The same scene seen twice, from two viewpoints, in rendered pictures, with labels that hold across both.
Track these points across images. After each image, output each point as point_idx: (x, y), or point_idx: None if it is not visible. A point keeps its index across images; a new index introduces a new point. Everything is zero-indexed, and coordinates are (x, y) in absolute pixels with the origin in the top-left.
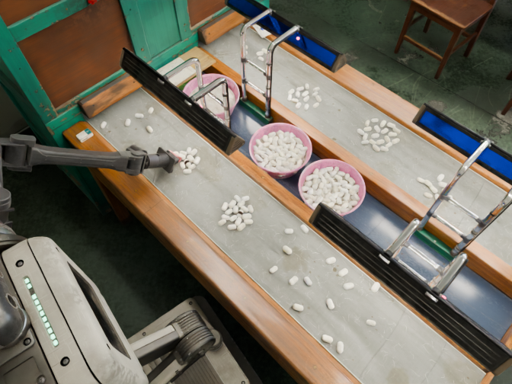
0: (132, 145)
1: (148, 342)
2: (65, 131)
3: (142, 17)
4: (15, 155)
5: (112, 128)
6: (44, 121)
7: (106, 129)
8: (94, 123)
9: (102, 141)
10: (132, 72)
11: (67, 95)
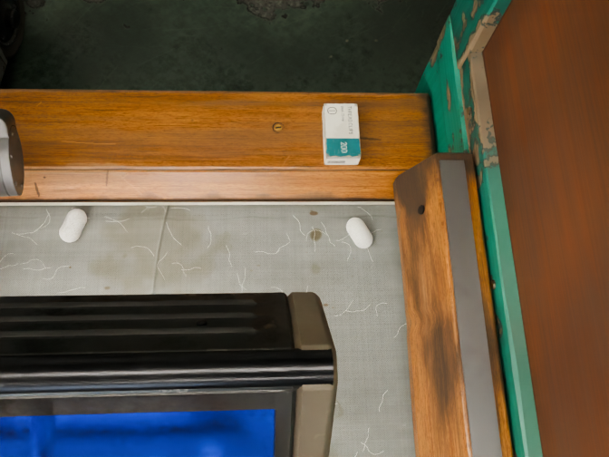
0: (4, 159)
1: None
2: (420, 101)
3: None
4: None
5: (323, 254)
6: (455, 7)
7: (337, 234)
8: (396, 217)
9: (272, 173)
10: (112, 302)
11: (504, 108)
